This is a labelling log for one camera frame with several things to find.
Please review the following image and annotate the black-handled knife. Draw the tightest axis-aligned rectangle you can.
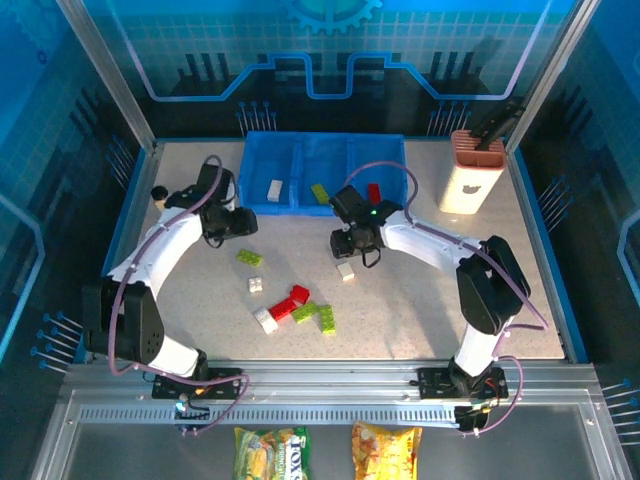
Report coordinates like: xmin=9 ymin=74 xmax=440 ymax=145
xmin=469 ymin=99 xmax=526 ymax=151

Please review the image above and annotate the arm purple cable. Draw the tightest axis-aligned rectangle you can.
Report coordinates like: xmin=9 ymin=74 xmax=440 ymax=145
xmin=107 ymin=153 xmax=251 ymax=437
xmin=343 ymin=159 xmax=550 ymax=437

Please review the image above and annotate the white and pink knife block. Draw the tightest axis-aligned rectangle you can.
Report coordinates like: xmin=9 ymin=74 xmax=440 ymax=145
xmin=437 ymin=129 xmax=507 ymax=216

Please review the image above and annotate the green snack bag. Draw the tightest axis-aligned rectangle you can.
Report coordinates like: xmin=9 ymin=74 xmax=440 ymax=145
xmin=233 ymin=425 xmax=312 ymax=480

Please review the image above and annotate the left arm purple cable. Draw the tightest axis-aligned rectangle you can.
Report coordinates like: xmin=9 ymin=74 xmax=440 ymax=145
xmin=107 ymin=153 xmax=251 ymax=437

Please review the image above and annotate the aluminium frame post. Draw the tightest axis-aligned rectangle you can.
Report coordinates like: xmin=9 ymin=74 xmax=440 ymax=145
xmin=54 ymin=0 xmax=160 ymax=151
xmin=503 ymin=0 xmax=599 ymax=154

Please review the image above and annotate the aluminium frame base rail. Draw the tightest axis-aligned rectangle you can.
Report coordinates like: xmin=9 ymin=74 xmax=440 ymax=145
xmin=29 ymin=358 xmax=636 ymax=480

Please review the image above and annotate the blue table edge strip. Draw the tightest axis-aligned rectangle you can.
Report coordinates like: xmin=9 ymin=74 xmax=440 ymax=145
xmin=73 ymin=142 xmax=161 ymax=364
xmin=507 ymin=144 xmax=591 ymax=364

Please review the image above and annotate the blue three-compartment bin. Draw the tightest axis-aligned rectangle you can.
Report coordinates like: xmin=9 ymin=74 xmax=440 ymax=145
xmin=237 ymin=130 xmax=408 ymax=220

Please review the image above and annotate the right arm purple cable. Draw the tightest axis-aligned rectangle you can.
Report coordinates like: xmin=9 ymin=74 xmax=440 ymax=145
xmin=343 ymin=159 xmax=550 ymax=437

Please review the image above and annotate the yellow snack bag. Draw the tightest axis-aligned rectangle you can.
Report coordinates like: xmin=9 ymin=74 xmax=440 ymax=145
xmin=351 ymin=421 xmax=424 ymax=480

